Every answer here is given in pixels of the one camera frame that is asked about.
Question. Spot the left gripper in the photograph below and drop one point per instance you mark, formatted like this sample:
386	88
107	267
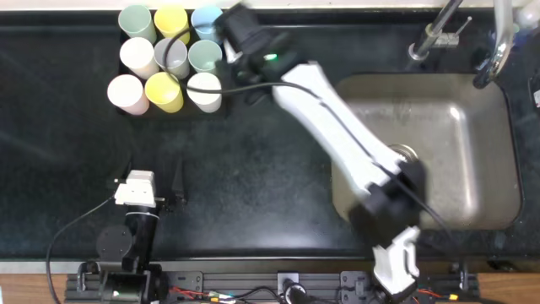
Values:
171	203

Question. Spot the yellow cup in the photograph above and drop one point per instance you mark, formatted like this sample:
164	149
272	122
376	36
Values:
171	19
163	90

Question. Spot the white cup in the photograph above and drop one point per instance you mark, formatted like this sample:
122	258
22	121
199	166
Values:
137	55
204	95

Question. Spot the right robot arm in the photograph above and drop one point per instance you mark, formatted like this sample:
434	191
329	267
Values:
337	126

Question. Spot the pink cup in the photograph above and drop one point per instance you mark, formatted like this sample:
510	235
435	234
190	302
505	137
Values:
125	93

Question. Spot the black tray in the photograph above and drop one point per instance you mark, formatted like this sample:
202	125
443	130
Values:
225	105

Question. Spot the grey cup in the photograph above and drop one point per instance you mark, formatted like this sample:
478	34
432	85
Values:
178	59

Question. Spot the green cup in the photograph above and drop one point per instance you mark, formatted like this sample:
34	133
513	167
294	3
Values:
204	55
135	21

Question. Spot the blue cup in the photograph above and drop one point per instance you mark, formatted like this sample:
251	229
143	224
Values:
201	17

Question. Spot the steel tap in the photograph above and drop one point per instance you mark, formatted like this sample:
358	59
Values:
422	44

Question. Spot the steel sink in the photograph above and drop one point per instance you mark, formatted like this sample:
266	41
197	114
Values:
464	148

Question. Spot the blue soap bottle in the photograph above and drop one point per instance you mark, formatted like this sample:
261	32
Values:
523	36

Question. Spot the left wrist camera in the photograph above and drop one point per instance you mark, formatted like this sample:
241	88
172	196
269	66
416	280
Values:
136	188

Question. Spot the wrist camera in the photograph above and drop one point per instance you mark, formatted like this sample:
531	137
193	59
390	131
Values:
230	52
136	188

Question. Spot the mounting rail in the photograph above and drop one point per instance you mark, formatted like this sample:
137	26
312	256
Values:
244	280

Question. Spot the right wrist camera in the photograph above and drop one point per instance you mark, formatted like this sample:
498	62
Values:
230	52

